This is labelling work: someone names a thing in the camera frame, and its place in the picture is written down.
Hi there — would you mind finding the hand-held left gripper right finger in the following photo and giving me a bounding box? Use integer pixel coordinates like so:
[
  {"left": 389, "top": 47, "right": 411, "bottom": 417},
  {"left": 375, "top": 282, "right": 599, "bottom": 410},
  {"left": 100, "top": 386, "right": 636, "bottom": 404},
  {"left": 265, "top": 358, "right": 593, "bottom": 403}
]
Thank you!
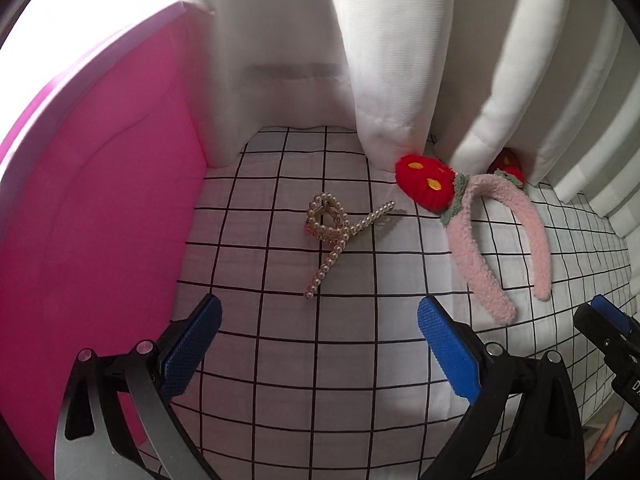
[{"left": 417, "top": 295, "right": 586, "bottom": 480}]

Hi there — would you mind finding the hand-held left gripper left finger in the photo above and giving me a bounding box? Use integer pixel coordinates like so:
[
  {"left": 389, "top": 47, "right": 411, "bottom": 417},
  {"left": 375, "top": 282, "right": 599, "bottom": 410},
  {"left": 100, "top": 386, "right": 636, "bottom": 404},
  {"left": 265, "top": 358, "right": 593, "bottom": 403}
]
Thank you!
[{"left": 52, "top": 294, "right": 223, "bottom": 480}]

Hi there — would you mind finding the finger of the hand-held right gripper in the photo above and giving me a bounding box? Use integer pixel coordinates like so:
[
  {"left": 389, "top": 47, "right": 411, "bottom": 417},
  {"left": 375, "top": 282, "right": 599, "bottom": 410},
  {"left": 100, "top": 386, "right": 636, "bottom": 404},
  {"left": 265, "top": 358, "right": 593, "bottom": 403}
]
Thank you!
[
  {"left": 573, "top": 305, "right": 632, "bottom": 361},
  {"left": 590, "top": 295, "right": 640, "bottom": 337}
]

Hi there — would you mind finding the pearl hair claw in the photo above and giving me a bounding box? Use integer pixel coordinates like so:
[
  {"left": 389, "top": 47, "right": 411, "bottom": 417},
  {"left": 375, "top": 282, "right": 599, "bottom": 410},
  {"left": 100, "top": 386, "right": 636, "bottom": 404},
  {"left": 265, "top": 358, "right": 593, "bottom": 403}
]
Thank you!
[{"left": 302, "top": 192, "right": 396, "bottom": 300}]

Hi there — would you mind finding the pink plastic bin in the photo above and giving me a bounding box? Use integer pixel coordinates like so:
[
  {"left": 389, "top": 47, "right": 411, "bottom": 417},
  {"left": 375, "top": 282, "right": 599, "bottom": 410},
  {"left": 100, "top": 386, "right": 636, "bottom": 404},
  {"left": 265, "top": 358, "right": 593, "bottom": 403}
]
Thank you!
[{"left": 0, "top": 0, "right": 216, "bottom": 480}]

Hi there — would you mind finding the pink fluffy strawberry headband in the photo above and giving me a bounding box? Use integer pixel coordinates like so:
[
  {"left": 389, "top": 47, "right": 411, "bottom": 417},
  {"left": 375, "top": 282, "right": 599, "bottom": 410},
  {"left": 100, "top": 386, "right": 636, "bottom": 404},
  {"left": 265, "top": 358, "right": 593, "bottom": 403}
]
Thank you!
[{"left": 395, "top": 147, "right": 553, "bottom": 325}]

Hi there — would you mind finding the person's right hand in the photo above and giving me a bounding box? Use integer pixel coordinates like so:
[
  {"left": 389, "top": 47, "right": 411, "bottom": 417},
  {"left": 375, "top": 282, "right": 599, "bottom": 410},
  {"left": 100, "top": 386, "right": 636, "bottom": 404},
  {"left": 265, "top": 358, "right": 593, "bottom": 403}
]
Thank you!
[{"left": 584, "top": 410, "right": 632, "bottom": 468}]

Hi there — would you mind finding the white black grid cloth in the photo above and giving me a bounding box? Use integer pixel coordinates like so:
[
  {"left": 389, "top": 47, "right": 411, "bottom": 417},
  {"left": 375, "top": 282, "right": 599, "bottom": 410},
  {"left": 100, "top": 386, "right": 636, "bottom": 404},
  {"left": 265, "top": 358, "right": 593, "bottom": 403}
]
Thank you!
[{"left": 135, "top": 125, "right": 640, "bottom": 480}]

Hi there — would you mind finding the white curtain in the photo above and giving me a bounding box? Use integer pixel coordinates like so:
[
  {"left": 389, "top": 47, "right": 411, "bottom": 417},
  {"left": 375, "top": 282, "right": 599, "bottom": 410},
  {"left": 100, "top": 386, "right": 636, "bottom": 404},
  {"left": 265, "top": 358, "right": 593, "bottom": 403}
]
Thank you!
[{"left": 165, "top": 0, "right": 640, "bottom": 241}]

